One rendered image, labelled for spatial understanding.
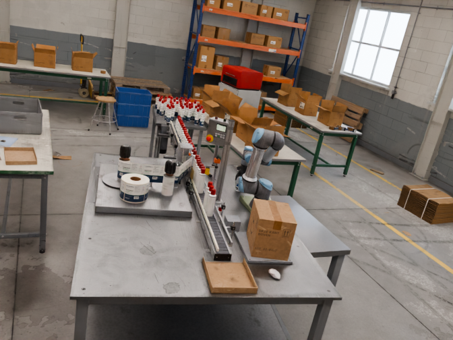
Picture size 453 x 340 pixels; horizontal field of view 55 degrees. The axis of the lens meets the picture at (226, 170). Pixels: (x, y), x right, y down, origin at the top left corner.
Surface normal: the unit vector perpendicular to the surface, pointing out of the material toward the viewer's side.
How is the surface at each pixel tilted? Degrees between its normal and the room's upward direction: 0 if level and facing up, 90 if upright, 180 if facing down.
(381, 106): 90
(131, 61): 90
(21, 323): 0
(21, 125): 90
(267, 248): 90
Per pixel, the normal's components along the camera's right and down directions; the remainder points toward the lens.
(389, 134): -0.91, -0.02
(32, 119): 0.42, 0.38
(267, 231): 0.06, 0.36
